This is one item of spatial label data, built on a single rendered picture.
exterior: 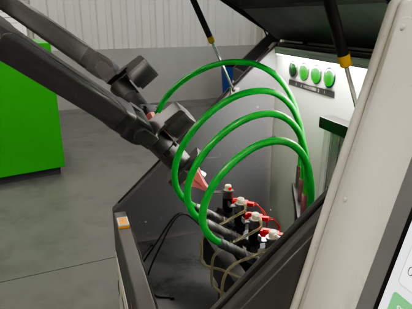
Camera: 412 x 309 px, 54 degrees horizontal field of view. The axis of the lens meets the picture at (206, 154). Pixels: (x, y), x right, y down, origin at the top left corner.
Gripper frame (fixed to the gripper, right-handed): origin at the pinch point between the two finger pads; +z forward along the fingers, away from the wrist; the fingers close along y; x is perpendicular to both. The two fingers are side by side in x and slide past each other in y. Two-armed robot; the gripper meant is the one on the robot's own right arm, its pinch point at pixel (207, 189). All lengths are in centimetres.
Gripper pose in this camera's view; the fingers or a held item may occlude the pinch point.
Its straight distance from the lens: 100.4
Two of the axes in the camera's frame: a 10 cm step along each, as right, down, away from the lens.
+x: -0.7, -3.0, 9.5
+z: 6.8, 6.8, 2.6
